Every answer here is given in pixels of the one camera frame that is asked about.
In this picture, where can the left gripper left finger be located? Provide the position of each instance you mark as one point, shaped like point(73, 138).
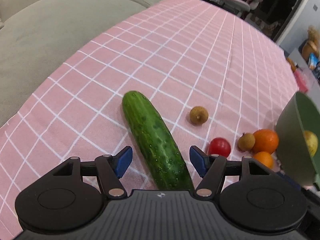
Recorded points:
point(73, 194)

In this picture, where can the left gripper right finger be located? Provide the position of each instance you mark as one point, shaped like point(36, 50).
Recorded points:
point(248, 194)

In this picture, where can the orange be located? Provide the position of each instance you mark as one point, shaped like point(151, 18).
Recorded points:
point(266, 140)
point(265, 158)

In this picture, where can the red cherry tomato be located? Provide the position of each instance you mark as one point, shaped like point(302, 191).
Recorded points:
point(219, 146)

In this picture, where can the yellow-green pear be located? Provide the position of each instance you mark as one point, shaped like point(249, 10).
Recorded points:
point(312, 142)

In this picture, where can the green cucumber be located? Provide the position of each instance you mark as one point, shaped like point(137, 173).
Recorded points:
point(161, 153)

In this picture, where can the longan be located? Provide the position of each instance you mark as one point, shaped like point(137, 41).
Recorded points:
point(198, 115)
point(246, 142)

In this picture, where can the longan beside back orange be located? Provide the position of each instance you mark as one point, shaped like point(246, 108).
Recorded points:
point(246, 142)

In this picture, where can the green colander bowl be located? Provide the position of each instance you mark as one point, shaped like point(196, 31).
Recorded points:
point(299, 115)

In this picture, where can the pink storage box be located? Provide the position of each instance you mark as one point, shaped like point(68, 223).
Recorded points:
point(301, 81)

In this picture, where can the pink checkered tablecloth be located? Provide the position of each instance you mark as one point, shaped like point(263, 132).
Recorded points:
point(179, 54)

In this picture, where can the orange box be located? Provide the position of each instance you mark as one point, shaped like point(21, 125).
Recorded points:
point(292, 64)

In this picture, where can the blue snack bag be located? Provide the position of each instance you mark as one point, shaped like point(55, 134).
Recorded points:
point(312, 61)

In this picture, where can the brown round vase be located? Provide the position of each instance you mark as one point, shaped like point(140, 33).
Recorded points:
point(308, 49)

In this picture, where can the beige sofa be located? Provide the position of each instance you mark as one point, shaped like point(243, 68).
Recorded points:
point(37, 36)

